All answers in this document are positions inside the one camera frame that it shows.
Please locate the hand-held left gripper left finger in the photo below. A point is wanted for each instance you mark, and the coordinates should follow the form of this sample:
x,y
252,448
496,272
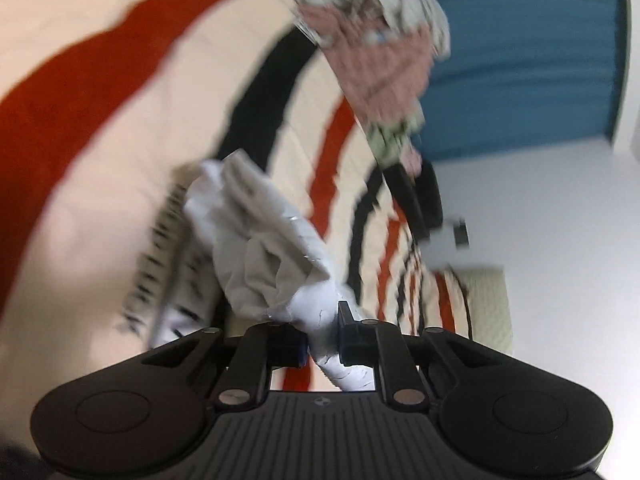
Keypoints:
x,y
301,354

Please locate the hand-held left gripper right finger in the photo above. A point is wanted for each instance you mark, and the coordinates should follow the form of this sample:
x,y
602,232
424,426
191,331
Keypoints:
x,y
343,347

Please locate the beige white garment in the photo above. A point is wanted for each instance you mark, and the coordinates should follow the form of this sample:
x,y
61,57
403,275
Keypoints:
x,y
260,250

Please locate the pile of floral pink clothes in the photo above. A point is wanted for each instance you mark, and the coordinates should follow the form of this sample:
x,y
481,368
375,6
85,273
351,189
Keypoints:
x,y
385,55

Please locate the cream textured pillow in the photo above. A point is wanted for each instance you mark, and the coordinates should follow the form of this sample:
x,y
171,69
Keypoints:
x,y
487,305

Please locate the black bag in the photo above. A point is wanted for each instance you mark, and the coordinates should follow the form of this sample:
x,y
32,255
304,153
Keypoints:
x,y
422,195

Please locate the cream red black striped blanket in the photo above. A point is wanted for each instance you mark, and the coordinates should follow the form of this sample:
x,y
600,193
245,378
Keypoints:
x,y
125,110

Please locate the blue curtain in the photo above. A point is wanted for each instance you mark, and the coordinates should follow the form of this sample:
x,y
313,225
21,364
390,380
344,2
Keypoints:
x,y
525,60

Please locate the wall socket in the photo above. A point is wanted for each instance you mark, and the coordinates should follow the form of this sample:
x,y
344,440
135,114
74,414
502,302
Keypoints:
x,y
460,232

